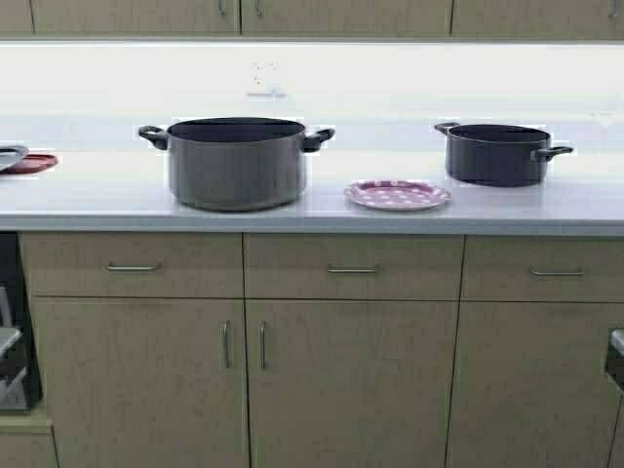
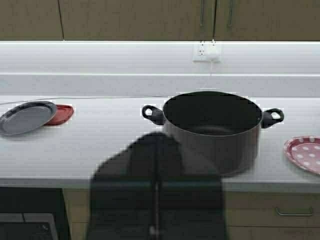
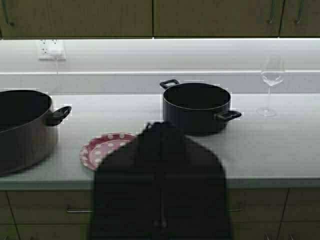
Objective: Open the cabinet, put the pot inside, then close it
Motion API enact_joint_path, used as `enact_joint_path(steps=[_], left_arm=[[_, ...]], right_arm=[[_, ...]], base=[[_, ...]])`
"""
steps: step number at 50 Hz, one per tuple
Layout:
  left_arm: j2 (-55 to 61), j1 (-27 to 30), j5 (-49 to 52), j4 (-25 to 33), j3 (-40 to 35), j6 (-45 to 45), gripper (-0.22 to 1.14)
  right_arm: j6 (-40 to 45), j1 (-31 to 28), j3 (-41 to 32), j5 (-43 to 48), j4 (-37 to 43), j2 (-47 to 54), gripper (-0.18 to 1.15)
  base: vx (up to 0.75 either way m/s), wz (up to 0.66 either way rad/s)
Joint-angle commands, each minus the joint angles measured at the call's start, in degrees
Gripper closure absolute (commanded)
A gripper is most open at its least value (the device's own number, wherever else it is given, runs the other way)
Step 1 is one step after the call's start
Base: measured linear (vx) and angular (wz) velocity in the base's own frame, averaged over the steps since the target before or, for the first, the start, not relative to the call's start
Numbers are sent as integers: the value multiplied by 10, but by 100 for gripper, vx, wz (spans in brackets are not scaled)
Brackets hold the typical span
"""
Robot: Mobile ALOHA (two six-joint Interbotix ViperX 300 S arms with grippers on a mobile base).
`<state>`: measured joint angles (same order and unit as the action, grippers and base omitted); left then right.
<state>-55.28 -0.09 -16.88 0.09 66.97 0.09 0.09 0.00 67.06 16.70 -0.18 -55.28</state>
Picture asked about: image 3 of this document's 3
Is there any large grey cooking pot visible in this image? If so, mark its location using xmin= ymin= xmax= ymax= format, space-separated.
xmin=0 ymin=90 xmax=72 ymax=176

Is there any white wall power outlet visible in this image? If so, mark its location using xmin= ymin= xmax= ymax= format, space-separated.
xmin=35 ymin=39 xmax=66 ymax=61

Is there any right lower drawer front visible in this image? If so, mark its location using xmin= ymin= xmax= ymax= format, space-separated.
xmin=228 ymin=188 xmax=288 ymax=223

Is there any small black cooking pot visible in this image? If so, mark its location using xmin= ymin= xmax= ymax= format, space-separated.
xmin=159 ymin=79 xmax=242 ymax=136

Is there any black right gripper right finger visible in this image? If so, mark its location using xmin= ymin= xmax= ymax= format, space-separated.
xmin=159 ymin=122 xmax=233 ymax=240

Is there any pink polka dot plate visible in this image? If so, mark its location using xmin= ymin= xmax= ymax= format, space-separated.
xmin=79 ymin=132 xmax=136 ymax=171

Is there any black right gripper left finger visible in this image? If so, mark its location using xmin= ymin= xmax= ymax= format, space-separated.
xmin=89 ymin=122 xmax=163 ymax=240

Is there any clear wine glass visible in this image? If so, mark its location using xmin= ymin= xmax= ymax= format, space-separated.
xmin=257 ymin=54 xmax=285 ymax=117

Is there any white plug adapter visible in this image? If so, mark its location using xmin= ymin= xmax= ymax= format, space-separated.
xmin=48 ymin=39 xmax=63 ymax=57

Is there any cabinet door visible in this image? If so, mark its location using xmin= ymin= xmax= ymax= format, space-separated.
xmin=0 ymin=0 xmax=153 ymax=40
xmin=153 ymin=0 xmax=284 ymax=38
xmin=279 ymin=0 xmax=320 ymax=38

